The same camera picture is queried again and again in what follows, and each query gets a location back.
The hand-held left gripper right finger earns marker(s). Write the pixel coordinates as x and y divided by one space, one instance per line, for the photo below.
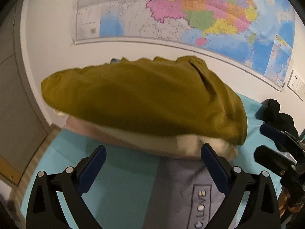
215 169

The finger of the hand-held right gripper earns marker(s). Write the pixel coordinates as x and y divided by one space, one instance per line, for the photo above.
269 157
271 131

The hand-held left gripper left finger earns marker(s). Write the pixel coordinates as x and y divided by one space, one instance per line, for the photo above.
91 171

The olive green jacket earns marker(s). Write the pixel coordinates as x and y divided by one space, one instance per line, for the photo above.
143 100

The person's right hand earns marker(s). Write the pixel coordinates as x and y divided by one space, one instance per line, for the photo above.
284 201

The black garment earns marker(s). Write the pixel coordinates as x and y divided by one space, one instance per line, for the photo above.
276 116

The cream folded garment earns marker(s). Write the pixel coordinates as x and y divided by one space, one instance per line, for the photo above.
190 148

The teal grey patterned bed sheet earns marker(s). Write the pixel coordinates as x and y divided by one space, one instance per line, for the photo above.
128 171

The grey wardrobe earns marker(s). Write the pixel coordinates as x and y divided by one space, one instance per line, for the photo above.
16 88

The white wall socket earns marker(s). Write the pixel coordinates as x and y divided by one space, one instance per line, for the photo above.
301 88
293 81

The colourful wall map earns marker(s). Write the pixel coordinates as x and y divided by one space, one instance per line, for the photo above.
190 12

